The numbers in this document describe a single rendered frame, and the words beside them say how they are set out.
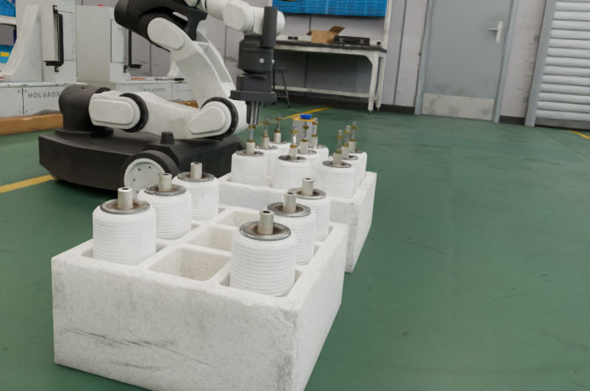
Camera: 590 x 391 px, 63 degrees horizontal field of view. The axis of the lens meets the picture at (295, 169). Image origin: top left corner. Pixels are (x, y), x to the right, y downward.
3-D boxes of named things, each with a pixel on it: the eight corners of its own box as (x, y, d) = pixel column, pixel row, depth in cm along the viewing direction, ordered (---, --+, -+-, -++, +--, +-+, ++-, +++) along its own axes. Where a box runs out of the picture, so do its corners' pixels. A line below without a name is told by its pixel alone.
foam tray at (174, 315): (53, 364, 76) (49, 257, 73) (178, 270, 113) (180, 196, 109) (287, 430, 66) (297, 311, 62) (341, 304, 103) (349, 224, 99)
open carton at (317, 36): (316, 45, 618) (317, 26, 613) (343, 47, 598) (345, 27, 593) (304, 43, 593) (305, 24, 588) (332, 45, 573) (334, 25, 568)
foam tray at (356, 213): (207, 247, 129) (210, 181, 125) (257, 208, 165) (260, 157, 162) (352, 273, 119) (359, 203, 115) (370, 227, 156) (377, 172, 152)
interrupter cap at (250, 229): (230, 237, 68) (231, 232, 68) (250, 221, 75) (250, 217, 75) (281, 246, 66) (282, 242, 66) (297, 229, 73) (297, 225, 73)
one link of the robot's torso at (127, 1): (107, 23, 168) (122, -27, 163) (130, 26, 180) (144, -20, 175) (173, 56, 163) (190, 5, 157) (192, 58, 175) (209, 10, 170)
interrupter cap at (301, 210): (260, 214, 79) (260, 210, 79) (274, 203, 86) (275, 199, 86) (304, 221, 77) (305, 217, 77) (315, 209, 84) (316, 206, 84)
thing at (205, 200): (161, 264, 99) (162, 179, 95) (183, 249, 108) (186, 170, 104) (203, 272, 97) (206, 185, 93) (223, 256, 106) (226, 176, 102)
